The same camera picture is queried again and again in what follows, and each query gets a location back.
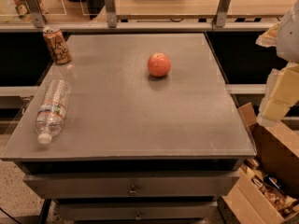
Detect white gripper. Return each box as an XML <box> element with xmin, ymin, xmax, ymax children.
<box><xmin>256</xmin><ymin>0</ymin><xmax>299</xmax><ymax>127</ymax></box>

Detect red apple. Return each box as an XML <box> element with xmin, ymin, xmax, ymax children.
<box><xmin>148</xmin><ymin>52</ymin><xmax>171</xmax><ymax>77</ymax></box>

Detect open cardboard box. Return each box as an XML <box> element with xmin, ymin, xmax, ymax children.
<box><xmin>220</xmin><ymin>104</ymin><xmax>299</xmax><ymax>224</ymax></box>

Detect snack packets in box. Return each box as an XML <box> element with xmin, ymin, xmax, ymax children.
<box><xmin>242</xmin><ymin>158</ymin><xmax>298</xmax><ymax>218</ymax></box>

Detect grey upper drawer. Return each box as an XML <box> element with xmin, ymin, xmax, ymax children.
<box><xmin>23</xmin><ymin>172</ymin><xmax>239</xmax><ymax>200</ymax></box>

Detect grey drawer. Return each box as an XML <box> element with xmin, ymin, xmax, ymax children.
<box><xmin>56</xmin><ymin>202</ymin><xmax>217</xmax><ymax>221</ymax></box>
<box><xmin>23</xmin><ymin>172</ymin><xmax>239</xmax><ymax>200</ymax></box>

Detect grey lower drawer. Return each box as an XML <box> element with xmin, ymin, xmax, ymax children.
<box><xmin>56</xmin><ymin>202</ymin><xmax>217</xmax><ymax>221</ymax></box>

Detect clear plastic water bottle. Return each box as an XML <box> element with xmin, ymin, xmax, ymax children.
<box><xmin>35</xmin><ymin>79</ymin><xmax>71</xmax><ymax>145</ymax></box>

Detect brown drink can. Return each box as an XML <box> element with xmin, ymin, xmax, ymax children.
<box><xmin>43</xmin><ymin>26</ymin><xmax>72</xmax><ymax>64</ymax></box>

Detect right metal bracket post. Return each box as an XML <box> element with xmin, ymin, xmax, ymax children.
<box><xmin>214</xmin><ymin>0</ymin><xmax>231</xmax><ymax>27</ymax></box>

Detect metal bracket post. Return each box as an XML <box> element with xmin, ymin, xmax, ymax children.
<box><xmin>214</xmin><ymin>0</ymin><xmax>231</xmax><ymax>27</ymax></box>
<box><xmin>105</xmin><ymin>0</ymin><xmax>118</xmax><ymax>28</ymax></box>
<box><xmin>26</xmin><ymin>0</ymin><xmax>46</xmax><ymax>28</ymax></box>

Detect middle metal bracket post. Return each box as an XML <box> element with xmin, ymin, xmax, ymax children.
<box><xmin>105</xmin><ymin>0</ymin><xmax>118</xmax><ymax>28</ymax></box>

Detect left metal bracket post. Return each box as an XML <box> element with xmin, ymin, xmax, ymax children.
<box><xmin>26</xmin><ymin>0</ymin><xmax>46</xmax><ymax>28</ymax></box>

